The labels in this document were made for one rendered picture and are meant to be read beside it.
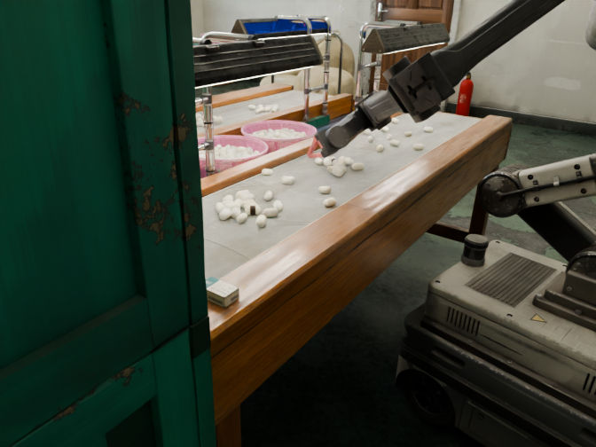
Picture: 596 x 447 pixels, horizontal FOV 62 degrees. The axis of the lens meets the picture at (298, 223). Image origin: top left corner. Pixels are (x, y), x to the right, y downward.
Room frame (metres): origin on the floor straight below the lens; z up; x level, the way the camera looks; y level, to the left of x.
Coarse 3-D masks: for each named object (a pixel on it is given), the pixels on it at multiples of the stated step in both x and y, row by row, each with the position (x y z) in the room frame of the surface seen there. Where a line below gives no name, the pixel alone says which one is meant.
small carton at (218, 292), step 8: (208, 280) 0.69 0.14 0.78; (216, 280) 0.69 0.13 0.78; (208, 288) 0.67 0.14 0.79; (216, 288) 0.67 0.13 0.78; (224, 288) 0.67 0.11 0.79; (232, 288) 0.67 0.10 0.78; (208, 296) 0.66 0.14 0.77; (216, 296) 0.65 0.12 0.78; (224, 296) 0.65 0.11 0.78; (232, 296) 0.66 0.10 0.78; (224, 304) 0.64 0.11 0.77
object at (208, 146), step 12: (204, 36) 1.26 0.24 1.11; (216, 36) 1.23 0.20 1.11; (228, 36) 1.22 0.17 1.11; (240, 36) 1.20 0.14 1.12; (252, 36) 1.18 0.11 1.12; (216, 48) 1.06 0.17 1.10; (204, 96) 1.26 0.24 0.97; (204, 108) 1.26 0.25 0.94; (204, 120) 1.26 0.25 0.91; (204, 132) 1.27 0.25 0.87; (204, 144) 1.25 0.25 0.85
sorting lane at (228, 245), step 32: (416, 128) 1.92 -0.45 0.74; (448, 128) 1.94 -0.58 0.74; (384, 160) 1.50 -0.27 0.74; (224, 192) 1.19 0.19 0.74; (256, 192) 1.19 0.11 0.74; (288, 192) 1.20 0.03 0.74; (352, 192) 1.21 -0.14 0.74; (224, 224) 1.00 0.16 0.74; (288, 224) 1.01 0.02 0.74; (224, 256) 0.85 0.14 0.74; (256, 256) 0.85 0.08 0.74
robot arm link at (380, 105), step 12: (408, 60) 0.88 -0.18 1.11; (384, 72) 0.91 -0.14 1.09; (396, 72) 0.87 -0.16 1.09; (372, 96) 1.19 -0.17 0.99; (384, 96) 0.98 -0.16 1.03; (396, 96) 0.91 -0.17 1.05; (372, 108) 1.13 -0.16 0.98; (384, 108) 1.03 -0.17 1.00; (396, 108) 0.93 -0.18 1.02; (432, 108) 0.85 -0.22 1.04; (372, 120) 1.22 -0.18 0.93; (384, 120) 1.20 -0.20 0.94; (420, 120) 0.86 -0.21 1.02
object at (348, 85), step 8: (312, 72) 4.53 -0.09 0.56; (320, 72) 4.51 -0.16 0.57; (336, 72) 4.56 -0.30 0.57; (344, 72) 4.56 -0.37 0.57; (296, 80) 4.53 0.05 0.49; (312, 80) 4.41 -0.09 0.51; (320, 80) 4.40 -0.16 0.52; (336, 80) 4.41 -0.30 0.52; (344, 80) 4.42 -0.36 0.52; (352, 80) 4.51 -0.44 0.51; (296, 88) 4.46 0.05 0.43; (328, 88) 4.32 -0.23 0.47; (336, 88) 4.32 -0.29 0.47; (344, 88) 4.37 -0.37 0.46; (352, 88) 4.49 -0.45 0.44
